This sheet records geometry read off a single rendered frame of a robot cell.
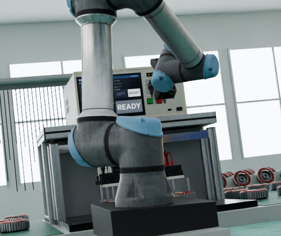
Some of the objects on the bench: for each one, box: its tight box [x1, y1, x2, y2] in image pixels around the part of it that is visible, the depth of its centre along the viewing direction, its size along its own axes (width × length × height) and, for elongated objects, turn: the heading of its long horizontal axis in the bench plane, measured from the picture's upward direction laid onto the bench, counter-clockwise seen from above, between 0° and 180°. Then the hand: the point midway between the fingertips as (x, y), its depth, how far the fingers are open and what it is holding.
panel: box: [44, 127, 206, 219], centre depth 238 cm, size 1×66×30 cm
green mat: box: [236, 190, 281, 206], centre depth 249 cm, size 94×61×1 cm
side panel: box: [37, 143, 56, 225], centre depth 244 cm, size 28×3×32 cm
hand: (155, 96), depth 222 cm, fingers closed
